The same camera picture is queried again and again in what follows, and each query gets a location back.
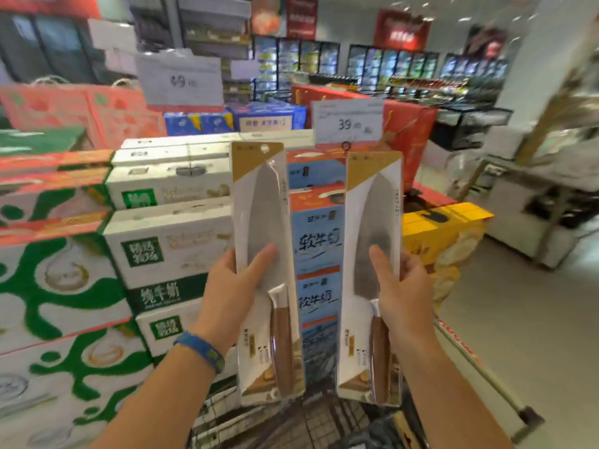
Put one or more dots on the person's right hand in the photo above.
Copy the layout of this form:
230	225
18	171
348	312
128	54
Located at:
412	308

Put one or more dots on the person's left hand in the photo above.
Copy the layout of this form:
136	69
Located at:
229	299

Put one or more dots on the yellow packaged cleaver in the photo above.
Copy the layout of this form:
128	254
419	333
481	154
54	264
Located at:
405	434

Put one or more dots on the person's left forearm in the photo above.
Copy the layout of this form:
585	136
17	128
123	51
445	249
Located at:
159	406

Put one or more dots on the person's right forearm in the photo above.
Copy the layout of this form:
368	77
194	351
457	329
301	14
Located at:
449	406

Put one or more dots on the blue wristband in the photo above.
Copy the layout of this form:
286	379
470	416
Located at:
201	348

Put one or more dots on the stack of dark green cartons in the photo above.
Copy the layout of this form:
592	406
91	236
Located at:
164	247

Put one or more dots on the stack of light blue cartons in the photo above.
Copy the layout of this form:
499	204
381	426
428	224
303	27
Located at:
318	238

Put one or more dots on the white display table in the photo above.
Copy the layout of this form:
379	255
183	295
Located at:
515	229

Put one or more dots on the stack of green swirl cartons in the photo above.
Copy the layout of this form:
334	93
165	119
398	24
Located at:
61	294

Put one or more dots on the red carton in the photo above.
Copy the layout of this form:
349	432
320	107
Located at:
412	126

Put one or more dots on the stack of dark blue cartons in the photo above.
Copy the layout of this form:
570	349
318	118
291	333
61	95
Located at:
262	119

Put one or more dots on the row of black chest freezers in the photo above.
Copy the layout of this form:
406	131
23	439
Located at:
468	121

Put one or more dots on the large white price sign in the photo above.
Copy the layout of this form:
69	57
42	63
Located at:
346	121
178	81

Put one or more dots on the small white hanging sign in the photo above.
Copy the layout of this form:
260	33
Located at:
121	63
112	37
244	70

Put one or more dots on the lit glass-door fridge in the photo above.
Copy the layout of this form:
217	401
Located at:
295	60
388	65
472	67

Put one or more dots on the stack of green-topped cartons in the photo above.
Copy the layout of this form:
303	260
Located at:
42	141

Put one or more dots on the stack of orange cartons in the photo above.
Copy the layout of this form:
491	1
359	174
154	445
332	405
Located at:
70	107

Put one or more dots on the dark food poster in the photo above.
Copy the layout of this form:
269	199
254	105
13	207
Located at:
486	42

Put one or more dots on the orange food poster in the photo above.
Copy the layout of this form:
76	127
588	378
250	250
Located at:
266	16

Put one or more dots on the narrow red banner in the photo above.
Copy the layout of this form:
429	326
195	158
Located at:
302	18

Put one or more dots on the row of dark glass-door fridges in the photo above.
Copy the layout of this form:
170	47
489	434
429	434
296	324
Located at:
51	51

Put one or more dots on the small red wall sign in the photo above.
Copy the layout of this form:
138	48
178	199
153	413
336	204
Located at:
402	30

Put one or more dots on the large red wall sign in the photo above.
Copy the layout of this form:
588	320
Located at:
47	4

